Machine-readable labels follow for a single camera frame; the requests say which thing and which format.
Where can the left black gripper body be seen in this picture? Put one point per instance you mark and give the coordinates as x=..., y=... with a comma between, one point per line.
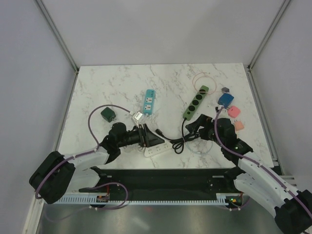
x=143, y=140

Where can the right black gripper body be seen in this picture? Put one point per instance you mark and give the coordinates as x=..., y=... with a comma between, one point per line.
x=208, y=132

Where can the white triangular power strip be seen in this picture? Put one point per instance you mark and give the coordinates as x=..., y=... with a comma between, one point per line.
x=158, y=149

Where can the salmon pink charger plug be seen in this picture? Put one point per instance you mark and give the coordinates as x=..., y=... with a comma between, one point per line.
x=238, y=125

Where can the pink plug adapter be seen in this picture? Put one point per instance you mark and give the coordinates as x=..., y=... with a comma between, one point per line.
x=233, y=112

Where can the green power strip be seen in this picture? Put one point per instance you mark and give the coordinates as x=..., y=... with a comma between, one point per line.
x=195, y=103

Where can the blue cube adapter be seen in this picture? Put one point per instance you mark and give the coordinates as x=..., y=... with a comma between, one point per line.
x=225, y=100

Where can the teal power strip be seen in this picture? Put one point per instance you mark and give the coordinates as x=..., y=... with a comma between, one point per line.
x=149, y=102

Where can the dark green cube adapter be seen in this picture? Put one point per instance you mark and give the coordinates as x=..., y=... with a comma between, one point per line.
x=108, y=114

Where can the grey usb charger plug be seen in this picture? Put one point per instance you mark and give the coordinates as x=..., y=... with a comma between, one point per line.
x=225, y=90

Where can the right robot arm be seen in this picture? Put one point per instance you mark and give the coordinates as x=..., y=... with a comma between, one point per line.
x=290, y=207

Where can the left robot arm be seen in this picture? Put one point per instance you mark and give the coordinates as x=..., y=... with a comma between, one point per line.
x=54, y=175

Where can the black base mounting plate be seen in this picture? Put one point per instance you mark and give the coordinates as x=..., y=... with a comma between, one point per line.
x=163, y=184

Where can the slotted cable duct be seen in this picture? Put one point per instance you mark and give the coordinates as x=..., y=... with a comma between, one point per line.
x=99, y=199

